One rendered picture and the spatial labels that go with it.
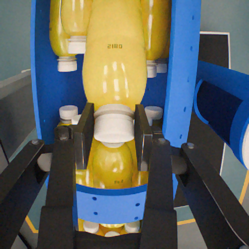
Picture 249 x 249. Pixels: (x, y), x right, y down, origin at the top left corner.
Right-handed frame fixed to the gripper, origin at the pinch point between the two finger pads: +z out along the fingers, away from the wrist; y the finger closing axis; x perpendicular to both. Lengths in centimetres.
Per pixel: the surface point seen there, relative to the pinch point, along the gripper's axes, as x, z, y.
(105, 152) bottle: -9.0, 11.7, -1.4
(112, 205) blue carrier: -14.8, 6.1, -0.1
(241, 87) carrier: -2, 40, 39
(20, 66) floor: -8, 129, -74
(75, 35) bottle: 8.4, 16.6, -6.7
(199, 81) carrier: -6, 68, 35
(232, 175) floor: -107, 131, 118
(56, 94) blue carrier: -3.5, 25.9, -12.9
